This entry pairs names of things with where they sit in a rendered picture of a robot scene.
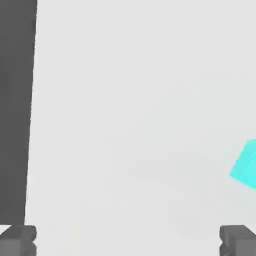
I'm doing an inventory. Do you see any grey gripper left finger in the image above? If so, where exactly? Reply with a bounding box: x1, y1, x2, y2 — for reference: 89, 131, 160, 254
0, 224, 38, 256

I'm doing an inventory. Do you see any small cyan cube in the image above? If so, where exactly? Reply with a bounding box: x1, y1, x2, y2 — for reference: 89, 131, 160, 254
229, 138, 256, 190

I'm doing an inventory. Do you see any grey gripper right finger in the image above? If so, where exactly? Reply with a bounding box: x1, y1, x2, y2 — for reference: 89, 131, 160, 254
219, 225, 256, 256

